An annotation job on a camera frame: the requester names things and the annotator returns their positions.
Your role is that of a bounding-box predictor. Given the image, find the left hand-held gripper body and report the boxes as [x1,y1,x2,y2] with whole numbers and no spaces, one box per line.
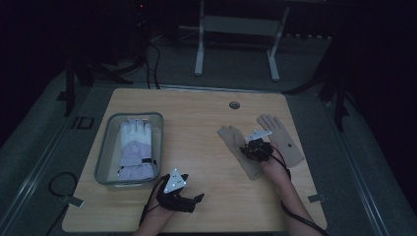
[155,167,198,214]

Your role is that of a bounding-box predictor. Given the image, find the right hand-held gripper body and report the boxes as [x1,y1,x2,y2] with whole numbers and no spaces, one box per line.
[240,129,274,162]

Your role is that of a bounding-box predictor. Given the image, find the beige knit glove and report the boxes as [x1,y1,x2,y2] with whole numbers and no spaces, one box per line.
[216,124,265,182]
[256,113,306,168]

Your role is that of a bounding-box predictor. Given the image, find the white lilac ski glove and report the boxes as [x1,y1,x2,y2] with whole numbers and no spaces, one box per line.
[117,118,156,182]

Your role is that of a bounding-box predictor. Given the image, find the clear plastic bin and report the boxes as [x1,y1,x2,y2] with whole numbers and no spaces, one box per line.
[93,111,164,190]

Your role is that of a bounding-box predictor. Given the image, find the person's left hand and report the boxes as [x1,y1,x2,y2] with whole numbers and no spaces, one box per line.
[145,200,175,219]

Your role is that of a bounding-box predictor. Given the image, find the person's right hand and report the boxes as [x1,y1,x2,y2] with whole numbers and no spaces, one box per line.
[261,153,292,185]

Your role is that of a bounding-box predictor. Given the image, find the grey tape strip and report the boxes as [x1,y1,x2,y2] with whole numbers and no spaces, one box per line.
[307,194,327,204]
[61,195,86,208]

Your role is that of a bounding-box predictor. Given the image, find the black tripod stand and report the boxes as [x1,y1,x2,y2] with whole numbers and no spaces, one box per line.
[284,38,351,133]
[63,53,134,118]

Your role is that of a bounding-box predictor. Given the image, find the white metal stand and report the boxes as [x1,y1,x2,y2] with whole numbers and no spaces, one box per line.
[194,0,291,83]

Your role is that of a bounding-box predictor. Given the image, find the dark device with red light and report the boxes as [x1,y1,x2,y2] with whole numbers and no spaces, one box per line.
[130,0,152,62]

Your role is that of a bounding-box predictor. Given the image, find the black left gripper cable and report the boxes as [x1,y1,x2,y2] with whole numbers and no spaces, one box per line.
[139,174,169,228]

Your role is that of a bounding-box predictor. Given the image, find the black floor cables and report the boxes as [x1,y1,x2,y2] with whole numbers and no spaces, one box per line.
[143,41,162,90]

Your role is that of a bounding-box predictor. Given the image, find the black looped floor cable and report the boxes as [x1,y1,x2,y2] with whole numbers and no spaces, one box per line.
[47,171,79,199]

